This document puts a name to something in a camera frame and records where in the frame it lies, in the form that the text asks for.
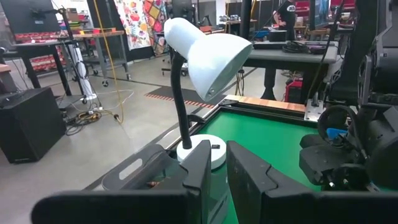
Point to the grey desk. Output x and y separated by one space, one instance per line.
280 57

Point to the black metal table frame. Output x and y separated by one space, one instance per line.
248 110

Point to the red crate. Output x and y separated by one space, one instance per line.
293 90

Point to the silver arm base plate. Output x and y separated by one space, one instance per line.
314 109

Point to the black speaker box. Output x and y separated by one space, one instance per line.
29 124

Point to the green table mat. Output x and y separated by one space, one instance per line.
267 140

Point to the person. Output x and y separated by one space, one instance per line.
286 15

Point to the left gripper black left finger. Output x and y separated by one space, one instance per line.
124 208

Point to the red storage bin rack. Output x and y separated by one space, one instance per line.
40 62

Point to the black workbench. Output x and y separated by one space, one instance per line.
46 43

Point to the colourful flower-print cloth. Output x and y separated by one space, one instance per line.
136 25

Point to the grey translucent plastic bin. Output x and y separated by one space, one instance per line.
113 180

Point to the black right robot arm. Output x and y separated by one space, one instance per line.
385 68

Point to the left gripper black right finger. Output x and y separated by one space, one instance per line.
295 208

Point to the white desk lamp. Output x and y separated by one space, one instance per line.
214 59

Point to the large black monitor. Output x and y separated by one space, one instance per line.
29 15

